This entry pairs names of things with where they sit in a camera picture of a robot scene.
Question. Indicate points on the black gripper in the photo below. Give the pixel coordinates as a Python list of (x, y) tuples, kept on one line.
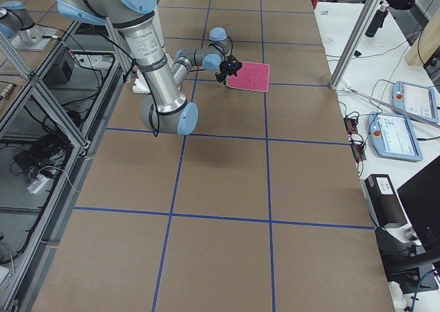
[(223, 73)]

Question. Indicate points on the pink and grey towel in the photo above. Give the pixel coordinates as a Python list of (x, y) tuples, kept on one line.
[(251, 77)]

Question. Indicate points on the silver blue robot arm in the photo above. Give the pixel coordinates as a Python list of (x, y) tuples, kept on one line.
[(165, 109)]

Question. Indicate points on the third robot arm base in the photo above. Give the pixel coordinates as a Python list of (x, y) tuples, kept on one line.
[(18, 26)]

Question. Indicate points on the reacher grabber stick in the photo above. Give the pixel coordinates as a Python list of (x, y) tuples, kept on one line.
[(391, 106)]

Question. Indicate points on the small electronics board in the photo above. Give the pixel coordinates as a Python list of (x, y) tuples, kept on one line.
[(357, 142)]

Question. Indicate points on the black bottle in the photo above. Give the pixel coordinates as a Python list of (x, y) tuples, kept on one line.
[(377, 21)]

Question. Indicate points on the near teach pendant tablet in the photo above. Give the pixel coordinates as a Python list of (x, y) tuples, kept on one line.
[(393, 137)]

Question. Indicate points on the teach pendant tablet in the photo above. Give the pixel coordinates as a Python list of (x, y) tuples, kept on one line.
[(393, 137), (416, 99)]

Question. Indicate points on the black power box with label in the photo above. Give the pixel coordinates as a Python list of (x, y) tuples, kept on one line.
[(386, 207)]

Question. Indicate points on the far teach pendant tablet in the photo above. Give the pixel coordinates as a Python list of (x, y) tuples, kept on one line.
[(416, 99)]

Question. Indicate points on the wooden board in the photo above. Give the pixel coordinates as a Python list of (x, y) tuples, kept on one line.
[(423, 42)]

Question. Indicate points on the white power strip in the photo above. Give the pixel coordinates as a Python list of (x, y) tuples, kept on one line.
[(37, 183)]

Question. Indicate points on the black computer monitor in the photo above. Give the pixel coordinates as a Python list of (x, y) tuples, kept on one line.
[(409, 264)]

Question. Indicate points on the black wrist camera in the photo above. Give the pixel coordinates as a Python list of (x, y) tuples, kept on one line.
[(233, 65)]

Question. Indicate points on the aluminium frame rack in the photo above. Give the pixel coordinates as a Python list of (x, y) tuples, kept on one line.
[(56, 105)]

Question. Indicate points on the aluminium frame post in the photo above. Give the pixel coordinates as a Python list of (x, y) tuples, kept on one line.
[(364, 19)]

